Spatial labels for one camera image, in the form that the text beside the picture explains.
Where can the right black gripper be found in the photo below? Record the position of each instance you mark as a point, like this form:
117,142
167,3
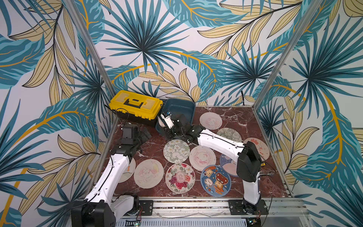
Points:
176,130

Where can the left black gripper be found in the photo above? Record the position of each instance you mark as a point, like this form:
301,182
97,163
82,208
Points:
144,137

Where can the white floral round coaster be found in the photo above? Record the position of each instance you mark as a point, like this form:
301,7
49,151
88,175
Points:
176,151

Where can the pink cartoon round coaster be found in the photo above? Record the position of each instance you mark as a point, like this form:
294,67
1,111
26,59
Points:
200,157

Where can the pastel cartoon round coaster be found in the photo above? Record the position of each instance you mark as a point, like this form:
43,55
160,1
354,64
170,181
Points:
165,122

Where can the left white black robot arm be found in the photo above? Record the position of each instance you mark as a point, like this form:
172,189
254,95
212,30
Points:
97,209

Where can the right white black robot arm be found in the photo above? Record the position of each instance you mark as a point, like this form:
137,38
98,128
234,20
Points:
246,156

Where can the teal plastic storage tray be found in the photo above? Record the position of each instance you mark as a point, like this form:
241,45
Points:
178,107

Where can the yellow black toolbox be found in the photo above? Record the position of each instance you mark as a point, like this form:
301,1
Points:
136,108

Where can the white animal round coaster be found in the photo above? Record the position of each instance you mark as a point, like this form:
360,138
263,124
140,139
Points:
128,173

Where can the pink kitty round coaster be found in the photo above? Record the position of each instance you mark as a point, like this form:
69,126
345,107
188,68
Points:
211,121

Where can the beige pink figure coaster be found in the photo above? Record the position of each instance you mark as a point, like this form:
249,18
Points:
148,174

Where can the red rose floral coaster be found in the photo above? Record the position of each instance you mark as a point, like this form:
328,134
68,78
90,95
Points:
180,178

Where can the green sketch round coaster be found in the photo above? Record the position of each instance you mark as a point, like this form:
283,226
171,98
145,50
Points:
230,134

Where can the blue cartoon toast coaster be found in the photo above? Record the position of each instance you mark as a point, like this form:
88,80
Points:
215,181

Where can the purple bunny round coaster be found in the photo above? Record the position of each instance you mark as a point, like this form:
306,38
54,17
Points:
229,165

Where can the pink bow bear coaster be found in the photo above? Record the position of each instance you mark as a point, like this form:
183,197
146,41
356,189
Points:
261,147

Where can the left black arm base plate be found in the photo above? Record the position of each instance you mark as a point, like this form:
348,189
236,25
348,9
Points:
145,208

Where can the aluminium front frame rail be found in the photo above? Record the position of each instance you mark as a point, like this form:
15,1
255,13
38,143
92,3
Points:
214,212

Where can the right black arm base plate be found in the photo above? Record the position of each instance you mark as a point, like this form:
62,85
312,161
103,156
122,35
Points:
235,206

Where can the left aluminium corner post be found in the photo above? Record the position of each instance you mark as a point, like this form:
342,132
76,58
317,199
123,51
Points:
77,19

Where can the aluminium corner post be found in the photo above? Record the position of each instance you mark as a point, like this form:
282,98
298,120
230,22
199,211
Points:
289,47
77,19

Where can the right aluminium corner post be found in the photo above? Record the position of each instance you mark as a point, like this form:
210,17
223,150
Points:
289,47

